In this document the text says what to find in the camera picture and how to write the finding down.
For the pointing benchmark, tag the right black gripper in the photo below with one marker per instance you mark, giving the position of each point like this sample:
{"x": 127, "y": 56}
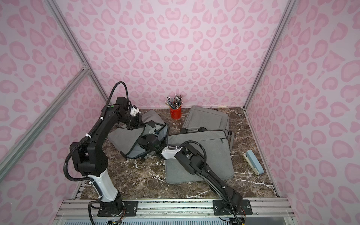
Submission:
{"x": 157, "y": 144}

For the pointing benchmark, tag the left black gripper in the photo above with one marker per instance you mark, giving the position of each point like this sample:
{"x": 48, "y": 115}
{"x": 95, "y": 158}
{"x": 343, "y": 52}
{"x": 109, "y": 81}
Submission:
{"x": 138, "y": 123}

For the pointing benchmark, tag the grey laptop sleeve top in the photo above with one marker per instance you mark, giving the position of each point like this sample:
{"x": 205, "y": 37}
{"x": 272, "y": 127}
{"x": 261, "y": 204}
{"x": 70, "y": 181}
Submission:
{"x": 130, "y": 142}

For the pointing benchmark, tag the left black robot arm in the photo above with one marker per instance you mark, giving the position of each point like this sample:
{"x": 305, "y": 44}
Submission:
{"x": 87, "y": 161}

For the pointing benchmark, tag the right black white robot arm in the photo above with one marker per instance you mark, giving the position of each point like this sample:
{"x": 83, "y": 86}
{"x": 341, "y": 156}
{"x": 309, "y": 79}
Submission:
{"x": 201, "y": 155}

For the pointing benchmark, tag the red pencil cup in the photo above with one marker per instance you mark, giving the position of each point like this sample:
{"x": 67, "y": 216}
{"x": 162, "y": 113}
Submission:
{"x": 176, "y": 113}

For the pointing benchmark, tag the bundle of pencils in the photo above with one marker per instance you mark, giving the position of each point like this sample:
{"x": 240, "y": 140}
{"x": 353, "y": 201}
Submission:
{"x": 175, "y": 102}

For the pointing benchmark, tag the grey backpack at back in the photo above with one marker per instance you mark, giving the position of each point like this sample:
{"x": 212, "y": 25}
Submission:
{"x": 204, "y": 119}

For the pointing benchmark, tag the blue green stapler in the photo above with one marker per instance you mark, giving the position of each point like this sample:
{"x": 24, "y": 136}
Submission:
{"x": 253, "y": 162}

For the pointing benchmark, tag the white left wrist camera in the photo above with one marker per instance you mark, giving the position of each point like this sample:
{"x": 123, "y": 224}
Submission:
{"x": 134, "y": 111}

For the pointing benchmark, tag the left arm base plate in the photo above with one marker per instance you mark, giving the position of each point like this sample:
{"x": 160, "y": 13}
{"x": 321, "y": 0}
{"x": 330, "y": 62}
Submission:
{"x": 115, "y": 209}

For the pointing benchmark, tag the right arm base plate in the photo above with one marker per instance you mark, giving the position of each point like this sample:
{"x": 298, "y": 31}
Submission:
{"x": 222, "y": 208}

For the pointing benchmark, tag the aluminium front rail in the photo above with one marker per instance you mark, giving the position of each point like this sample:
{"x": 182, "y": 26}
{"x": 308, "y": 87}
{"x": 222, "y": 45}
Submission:
{"x": 259, "y": 211}

